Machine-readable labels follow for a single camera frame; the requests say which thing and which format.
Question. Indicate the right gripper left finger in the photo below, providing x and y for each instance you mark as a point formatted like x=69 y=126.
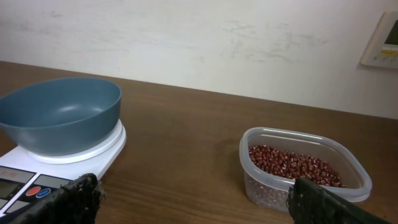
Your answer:
x=75 y=203

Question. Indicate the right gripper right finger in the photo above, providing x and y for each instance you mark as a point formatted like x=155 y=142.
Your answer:
x=309 y=203

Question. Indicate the red adzuki beans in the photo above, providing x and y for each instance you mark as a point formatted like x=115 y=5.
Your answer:
x=291 y=165

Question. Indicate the white digital kitchen scale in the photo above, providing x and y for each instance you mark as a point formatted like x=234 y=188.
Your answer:
x=27 y=177

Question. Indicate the blue plastic bowl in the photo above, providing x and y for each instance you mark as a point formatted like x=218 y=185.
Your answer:
x=61 y=116

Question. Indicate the clear plastic container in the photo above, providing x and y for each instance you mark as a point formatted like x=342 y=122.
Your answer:
x=271 y=191

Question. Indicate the white wall control panel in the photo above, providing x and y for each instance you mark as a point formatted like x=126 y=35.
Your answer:
x=381 y=50

